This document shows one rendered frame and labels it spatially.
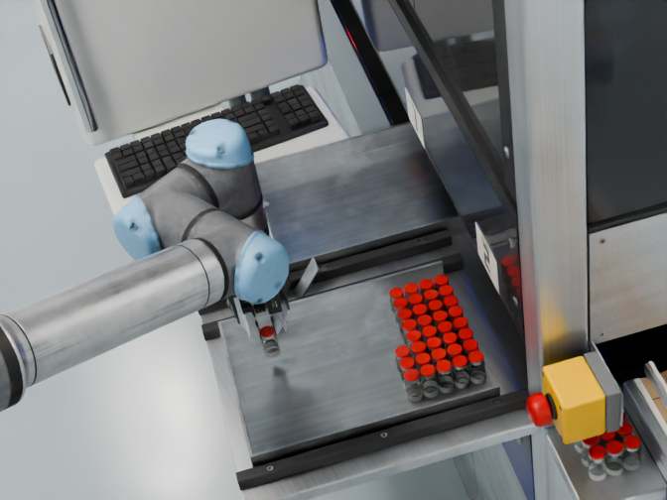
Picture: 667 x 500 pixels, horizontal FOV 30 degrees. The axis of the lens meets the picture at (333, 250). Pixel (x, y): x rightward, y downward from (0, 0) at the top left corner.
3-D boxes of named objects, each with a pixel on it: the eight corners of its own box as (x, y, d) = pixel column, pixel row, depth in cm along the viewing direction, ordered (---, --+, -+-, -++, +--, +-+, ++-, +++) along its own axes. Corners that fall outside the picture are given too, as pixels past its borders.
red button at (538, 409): (553, 403, 153) (552, 381, 150) (565, 427, 150) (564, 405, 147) (523, 411, 153) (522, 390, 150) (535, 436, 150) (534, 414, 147)
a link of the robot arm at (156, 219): (161, 241, 138) (231, 187, 143) (98, 204, 144) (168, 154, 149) (177, 291, 143) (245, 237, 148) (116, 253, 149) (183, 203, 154)
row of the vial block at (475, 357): (449, 295, 182) (446, 272, 179) (488, 382, 169) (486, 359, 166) (434, 299, 182) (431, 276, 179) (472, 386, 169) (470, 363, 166)
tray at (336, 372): (444, 277, 185) (441, 260, 183) (500, 404, 166) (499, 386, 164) (222, 337, 183) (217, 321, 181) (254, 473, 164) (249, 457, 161)
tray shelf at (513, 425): (438, 121, 217) (438, 113, 215) (597, 415, 165) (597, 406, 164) (171, 193, 213) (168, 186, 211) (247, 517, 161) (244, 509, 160)
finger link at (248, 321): (245, 365, 170) (237, 317, 163) (237, 335, 174) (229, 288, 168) (267, 360, 170) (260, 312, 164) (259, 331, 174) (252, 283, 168)
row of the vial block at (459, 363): (434, 299, 182) (431, 276, 179) (472, 386, 169) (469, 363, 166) (420, 303, 182) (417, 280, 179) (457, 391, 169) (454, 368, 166)
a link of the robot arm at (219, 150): (165, 142, 148) (215, 105, 152) (186, 211, 155) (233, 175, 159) (208, 165, 144) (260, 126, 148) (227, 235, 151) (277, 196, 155)
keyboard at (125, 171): (303, 88, 240) (301, 77, 238) (329, 126, 230) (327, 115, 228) (105, 157, 233) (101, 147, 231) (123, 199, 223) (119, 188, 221)
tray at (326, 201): (447, 129, 212) (445, 112, 209) (497, 223, 192) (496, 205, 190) (253, 181, 209) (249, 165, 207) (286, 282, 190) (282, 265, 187)
